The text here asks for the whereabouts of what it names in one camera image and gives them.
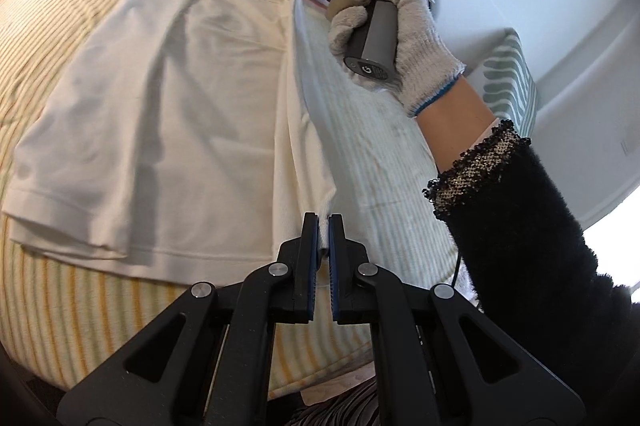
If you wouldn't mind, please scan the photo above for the person's right hand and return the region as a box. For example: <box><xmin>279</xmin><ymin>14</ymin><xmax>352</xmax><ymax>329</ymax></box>
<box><xmin>327</xmin><ymin>0</ymin><xmax>467</xmax><ymax>119</ymax></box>

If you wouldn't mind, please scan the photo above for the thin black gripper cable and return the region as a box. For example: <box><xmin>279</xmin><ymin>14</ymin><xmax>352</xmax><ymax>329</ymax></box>
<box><xmin>449</xmin><ymin>243</ymin><xmax>463</xmax><ymax>294</ymax></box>

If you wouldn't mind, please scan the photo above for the yellow striped bed cover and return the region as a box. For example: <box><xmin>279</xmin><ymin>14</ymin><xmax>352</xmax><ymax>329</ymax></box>
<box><xmin>0</xmin><ymin>0</ymin><xmax>481</xmax><ymax>402</ymax></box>

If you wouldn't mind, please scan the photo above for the dark striped cloth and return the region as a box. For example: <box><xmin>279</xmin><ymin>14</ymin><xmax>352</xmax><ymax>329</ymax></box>
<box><xmin>287</xmin><ymin>376</ymin><xmax>383</xmax><ymax>426</ymax></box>

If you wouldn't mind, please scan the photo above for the person's right forearm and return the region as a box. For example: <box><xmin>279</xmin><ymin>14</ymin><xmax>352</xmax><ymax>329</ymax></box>
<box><xmin>414</xmin><ymin>73</ymin><xmax>640</xmax><ymax>426</ymax></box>

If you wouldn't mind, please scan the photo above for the green striped pillow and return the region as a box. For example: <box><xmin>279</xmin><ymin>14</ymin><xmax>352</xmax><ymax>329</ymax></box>
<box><xmin>481</xmin><ymin>30</ymin><xmax>540</xmax><ymax>143</ymax></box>

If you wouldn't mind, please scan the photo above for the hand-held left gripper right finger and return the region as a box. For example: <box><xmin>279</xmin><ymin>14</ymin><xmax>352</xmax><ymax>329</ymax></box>
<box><xmin>327</xmin><ymin>214</ymin><xmax>586</xmax><ymax>426</ymax></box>

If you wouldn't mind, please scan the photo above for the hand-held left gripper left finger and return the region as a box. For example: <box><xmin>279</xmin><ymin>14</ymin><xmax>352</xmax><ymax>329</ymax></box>
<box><xmin>57</xmin><ymin>212</ymin><xmax>320</xmax><ymax>426</ymax></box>

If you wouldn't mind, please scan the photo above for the cream white t-shirt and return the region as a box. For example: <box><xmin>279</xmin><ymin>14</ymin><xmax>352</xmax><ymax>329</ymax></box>
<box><xmin>1</xmin><ymin>0</ymin><xmax>338</xmax><ymax>279</ymax></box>

